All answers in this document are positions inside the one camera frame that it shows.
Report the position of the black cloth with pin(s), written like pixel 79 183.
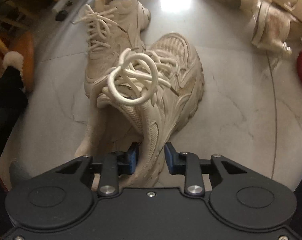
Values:
pixel 6 97

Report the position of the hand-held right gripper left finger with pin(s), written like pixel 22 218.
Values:
pixel 133 158

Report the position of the brown fur-lined boot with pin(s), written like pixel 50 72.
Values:
pixel 26 52

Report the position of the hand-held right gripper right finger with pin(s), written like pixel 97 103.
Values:
pixel 169 158

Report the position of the beige lace-up sneaker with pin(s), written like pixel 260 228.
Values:
pixel 126 12
pixel 175 62

